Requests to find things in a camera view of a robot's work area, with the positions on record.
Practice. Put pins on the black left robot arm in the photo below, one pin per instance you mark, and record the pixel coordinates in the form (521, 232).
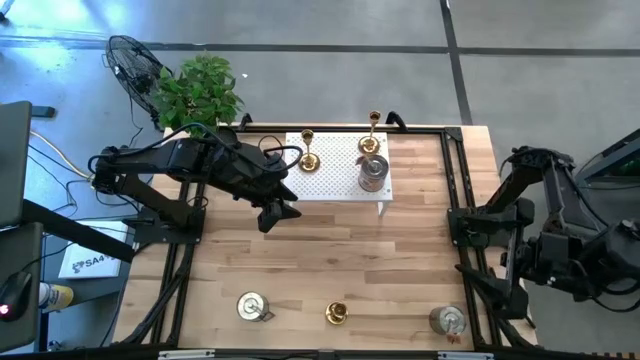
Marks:
(150, 157)

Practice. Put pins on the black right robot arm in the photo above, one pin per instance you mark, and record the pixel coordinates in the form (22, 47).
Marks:
(560, 180)

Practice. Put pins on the white perforated metal shelf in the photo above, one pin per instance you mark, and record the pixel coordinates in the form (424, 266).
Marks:
(335, 180)

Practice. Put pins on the dark metal cart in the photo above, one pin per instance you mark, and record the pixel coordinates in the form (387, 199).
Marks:
(620, 155)

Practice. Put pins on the white and yellow spray can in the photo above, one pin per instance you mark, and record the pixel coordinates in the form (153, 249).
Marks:
(57, 296)

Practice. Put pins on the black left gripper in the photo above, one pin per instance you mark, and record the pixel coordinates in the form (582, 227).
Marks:
(270, 215)

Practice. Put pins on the green plant in black pot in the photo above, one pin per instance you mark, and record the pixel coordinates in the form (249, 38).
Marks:
(197, 95)

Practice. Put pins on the black diagonal metal beam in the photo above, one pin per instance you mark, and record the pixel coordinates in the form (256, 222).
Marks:
(75, 230)

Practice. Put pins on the dark grey monitor panel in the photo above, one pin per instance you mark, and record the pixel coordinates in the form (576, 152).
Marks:
(14, 160)

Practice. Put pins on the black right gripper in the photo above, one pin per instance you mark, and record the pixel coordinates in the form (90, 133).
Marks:
(550, 265)

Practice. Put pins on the black floor fan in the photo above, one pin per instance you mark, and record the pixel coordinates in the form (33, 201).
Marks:
(132, 70)

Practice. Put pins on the gold brass candlestick holder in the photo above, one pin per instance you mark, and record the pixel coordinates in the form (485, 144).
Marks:
(309, 162)
(336, 313)
(368, 145)

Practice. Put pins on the white printed cardboard box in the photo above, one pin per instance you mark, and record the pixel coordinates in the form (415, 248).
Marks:
(92, 255)

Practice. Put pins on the grey aluminium bracket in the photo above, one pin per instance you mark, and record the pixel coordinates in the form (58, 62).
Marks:
(465, 355)
(185, 354)

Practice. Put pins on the silver scented candle tin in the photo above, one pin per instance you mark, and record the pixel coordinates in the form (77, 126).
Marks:
(251, 306)
(446, 320)
(372, 175)

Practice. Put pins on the dark desk mat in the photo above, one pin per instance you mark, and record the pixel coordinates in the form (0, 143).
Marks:
(25, 250)

